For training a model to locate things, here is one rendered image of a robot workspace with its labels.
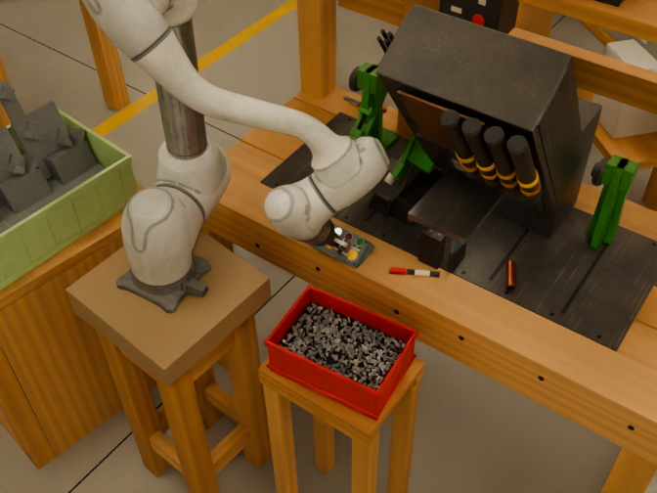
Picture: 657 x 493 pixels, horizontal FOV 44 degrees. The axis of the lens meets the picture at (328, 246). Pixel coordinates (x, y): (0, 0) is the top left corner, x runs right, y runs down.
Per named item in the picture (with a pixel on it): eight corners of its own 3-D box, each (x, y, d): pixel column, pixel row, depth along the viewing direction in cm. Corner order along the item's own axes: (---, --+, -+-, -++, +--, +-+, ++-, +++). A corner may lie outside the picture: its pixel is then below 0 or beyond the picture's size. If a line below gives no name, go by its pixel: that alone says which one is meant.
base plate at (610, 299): (614, 355, 196) (616, 350, 194) (260, 186, 241) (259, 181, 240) (672, 252, 220) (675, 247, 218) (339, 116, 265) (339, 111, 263)
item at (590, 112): (548, 240, 221) (574, 142, 197) (452, 198, 233) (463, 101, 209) (576, 202, 231) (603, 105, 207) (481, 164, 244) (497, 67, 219)
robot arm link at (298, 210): (297, 253, 182) (345, 219, 180) (269, 237, 168) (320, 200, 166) (276, 216, 186) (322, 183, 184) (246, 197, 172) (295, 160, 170)
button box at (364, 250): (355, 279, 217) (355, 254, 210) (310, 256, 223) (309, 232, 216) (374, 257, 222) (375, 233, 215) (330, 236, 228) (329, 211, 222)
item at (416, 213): (464, 247, 191) (465, 239, 189) (406, 221, 198) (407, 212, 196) (535, 160, 213) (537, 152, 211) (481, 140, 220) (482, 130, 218)
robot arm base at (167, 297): (184, 322, 199) (182, 308, 195) (113, 286, 206) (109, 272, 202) (226, 272, 210) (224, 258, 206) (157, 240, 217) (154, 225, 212)
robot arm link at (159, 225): (116, 276, 201) (100, 215, 184) (153, 225, 212) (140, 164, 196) (175, 294, 198) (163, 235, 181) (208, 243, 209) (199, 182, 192)
